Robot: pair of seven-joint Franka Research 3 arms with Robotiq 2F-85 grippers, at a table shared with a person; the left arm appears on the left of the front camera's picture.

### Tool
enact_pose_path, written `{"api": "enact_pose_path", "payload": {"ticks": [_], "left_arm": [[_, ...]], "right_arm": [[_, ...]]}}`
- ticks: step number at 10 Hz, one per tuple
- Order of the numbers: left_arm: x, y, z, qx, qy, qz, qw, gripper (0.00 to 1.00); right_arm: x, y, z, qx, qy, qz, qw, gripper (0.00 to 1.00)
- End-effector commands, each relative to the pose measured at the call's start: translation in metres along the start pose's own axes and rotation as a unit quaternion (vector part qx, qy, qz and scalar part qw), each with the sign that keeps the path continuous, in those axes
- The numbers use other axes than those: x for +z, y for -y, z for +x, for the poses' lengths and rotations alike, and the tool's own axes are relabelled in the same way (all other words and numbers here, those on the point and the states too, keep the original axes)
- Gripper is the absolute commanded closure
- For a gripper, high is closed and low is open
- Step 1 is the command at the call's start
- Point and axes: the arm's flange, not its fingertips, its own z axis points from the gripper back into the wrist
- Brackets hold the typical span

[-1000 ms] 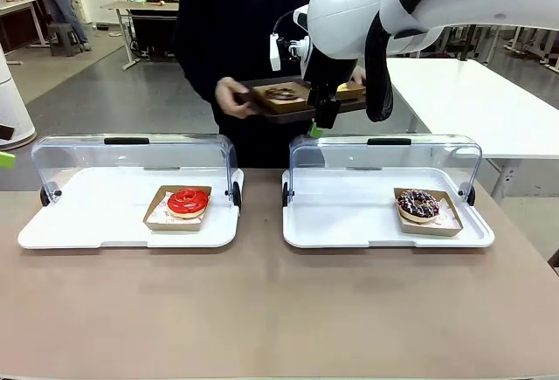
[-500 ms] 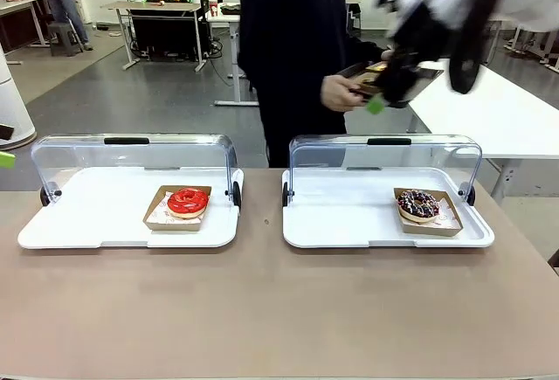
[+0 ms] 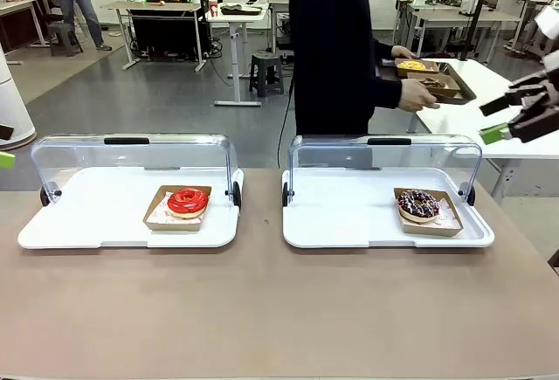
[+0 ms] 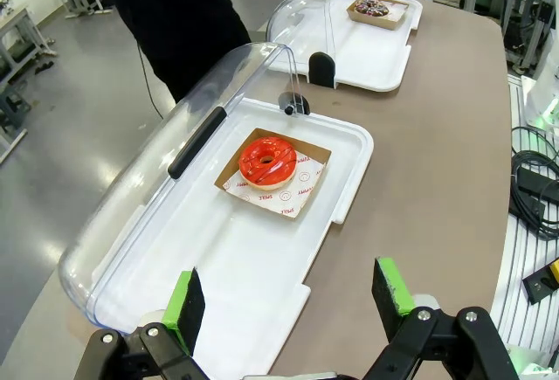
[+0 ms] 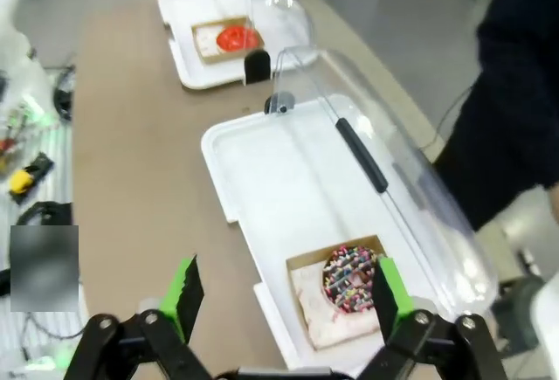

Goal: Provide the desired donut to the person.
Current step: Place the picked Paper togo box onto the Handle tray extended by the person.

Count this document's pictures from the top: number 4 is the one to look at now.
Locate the white display tray base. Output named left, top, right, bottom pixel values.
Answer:
left=86, top=96, right=376, bottom=377
left=266, top=0, right=424, bottom=93

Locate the red glazed donut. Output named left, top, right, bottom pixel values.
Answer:
left=238, top=136, right=298, bottom=191

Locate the black lid handle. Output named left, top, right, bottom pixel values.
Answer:
left=169, top=107, right=227, bottom=180

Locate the person torso black Fila sweater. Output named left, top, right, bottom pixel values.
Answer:
left=90, top=0, right=263, bottom=104

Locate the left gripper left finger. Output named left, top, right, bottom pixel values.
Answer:
left=72, top=266, right=210, bottom=380

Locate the clear display case lid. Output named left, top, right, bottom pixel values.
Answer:
left=58, top=42, right=300, bottom=333
left=266, top=0, right=372, bottom=56

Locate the chocolate sprinkled donut right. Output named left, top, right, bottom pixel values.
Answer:
left=353, top=0, right=390, bottom=18

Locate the grey lab desk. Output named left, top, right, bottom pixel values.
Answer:
left=0, top=6, right=58, bottom=165

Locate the black box yellow button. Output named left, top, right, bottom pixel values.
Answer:
left=522, top=259, right=559, bottom=305

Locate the black cable bundle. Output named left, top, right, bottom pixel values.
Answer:
left=508, top=124, right=559, bottom=241

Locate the aluminium frame rack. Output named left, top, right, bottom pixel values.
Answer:
left=462, top=0, right=559, bottom=75

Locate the black lid hinge cap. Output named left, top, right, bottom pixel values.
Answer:
left=278, top=90, right=312, bottom=117
left=307, top=51, right=337, bottom=89

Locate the brown cardboard donut box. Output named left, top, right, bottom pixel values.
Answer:
left=212, top=127, right=332, bottom=220
left=347, top=0, right=411, bottom=31

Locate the white printed paper liner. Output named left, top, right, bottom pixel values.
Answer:
left=383, top=1, right=408, bottom=22
left=222, top=152, right=327, bottom=218

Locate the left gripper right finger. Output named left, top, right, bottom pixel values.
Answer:
left=362, top=256, right=519, bottom=380

